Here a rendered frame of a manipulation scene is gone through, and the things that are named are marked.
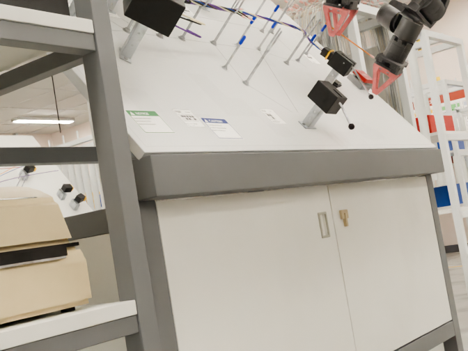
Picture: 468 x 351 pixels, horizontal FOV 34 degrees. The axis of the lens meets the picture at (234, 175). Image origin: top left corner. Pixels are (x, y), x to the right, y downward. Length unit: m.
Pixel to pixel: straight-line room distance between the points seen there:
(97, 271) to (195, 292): 0.16
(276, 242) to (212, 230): 0.19
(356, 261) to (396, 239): 0.23
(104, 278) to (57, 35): 0.40
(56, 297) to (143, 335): 0.14
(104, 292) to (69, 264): 0.20
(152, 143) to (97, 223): 0.16
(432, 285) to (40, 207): 1.25
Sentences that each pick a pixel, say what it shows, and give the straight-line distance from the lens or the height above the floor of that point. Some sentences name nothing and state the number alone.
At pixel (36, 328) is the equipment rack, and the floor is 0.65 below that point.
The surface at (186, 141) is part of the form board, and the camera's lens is 1.25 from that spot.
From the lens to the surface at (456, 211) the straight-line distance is 4.52.
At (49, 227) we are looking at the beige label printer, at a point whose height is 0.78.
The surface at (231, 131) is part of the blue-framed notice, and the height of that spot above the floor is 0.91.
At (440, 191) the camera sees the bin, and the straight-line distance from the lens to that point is 6.89.
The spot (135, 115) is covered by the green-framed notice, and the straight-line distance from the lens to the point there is 1.23.
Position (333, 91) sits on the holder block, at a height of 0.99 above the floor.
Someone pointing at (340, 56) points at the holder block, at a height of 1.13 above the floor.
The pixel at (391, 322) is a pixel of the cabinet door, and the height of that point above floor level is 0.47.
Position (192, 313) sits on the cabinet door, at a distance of 1.23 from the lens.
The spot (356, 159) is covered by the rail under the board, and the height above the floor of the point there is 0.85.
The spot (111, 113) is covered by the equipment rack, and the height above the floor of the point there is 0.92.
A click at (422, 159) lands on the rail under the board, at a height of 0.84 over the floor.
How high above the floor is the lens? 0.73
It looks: 4 degrees up
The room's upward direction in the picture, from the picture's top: 9 degrees counter-clockwise
